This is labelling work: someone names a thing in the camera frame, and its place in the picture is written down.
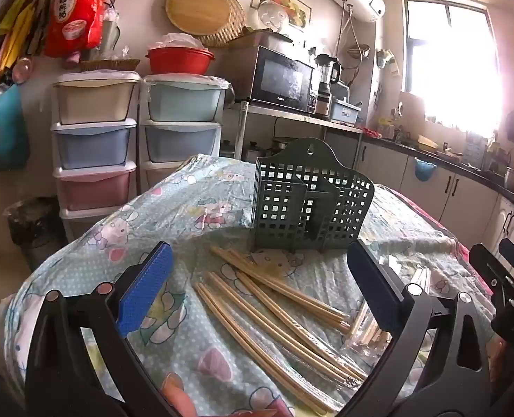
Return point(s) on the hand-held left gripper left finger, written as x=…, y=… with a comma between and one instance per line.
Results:
x=146, y=289

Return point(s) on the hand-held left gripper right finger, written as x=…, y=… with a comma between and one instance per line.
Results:
x=374, y=289

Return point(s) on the group of wooden chopsticks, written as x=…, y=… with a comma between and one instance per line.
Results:
x=283, y=289

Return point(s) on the green plastic utensil basket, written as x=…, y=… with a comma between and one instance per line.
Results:
x=313, y=204

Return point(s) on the white kitchen cabinets with counter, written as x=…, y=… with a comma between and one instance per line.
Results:
x=457, y=191

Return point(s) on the cartoon printed tablecloth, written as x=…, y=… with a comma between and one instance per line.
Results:
x=196, y=208

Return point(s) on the blue hanging cabinet bin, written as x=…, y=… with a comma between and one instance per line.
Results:
x=425, y=169

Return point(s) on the black trash bin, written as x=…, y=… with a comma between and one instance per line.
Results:
x=33, y=230

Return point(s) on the plastic drawer tower blue top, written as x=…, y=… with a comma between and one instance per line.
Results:
x=183, y=139

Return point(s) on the plastic drawer tower beige top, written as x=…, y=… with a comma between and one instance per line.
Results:
x=94, y=139

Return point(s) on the blue dish rack box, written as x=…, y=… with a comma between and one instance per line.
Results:
x=345, y=110

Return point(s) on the metal shelf rack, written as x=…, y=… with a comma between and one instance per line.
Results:
x=291, y=117

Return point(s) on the window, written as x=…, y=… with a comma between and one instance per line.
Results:
x=452, y=61

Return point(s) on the black blender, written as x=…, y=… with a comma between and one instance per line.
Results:
x=326, y=82

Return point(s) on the blue hanging bag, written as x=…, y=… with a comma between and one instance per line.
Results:
x=7, y=126

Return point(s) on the wicker basket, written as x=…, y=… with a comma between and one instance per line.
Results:
x=109, y=66

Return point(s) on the red plastic basin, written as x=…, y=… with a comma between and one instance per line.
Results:
x=178, y=61

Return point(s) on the black microwave oven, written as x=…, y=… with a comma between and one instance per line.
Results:
x=278, y=79

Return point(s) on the hanging metal strainer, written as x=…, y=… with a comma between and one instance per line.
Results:
x=358, y=51

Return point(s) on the white plastic bag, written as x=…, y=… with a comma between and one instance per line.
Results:
x=181, y=40

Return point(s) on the box on microwave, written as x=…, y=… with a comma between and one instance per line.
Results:
x=261, y=40

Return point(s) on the round ribbed bamboo mat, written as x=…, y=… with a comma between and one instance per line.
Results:
x=235, y=21

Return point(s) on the red printed shopping bag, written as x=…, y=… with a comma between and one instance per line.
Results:
x=74, y=13

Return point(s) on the round bamboo tray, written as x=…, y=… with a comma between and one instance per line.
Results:
x=198, y=6

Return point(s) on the white plastic food cover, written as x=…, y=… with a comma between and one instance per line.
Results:
x=272, y=15

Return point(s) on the yellow hanging cloths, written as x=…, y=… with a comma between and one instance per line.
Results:
x=18, y=8

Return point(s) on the white wall holder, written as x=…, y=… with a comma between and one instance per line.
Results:
x=387, y=60

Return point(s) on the fruit wall poster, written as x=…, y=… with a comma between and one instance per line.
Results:
x=298, y=11

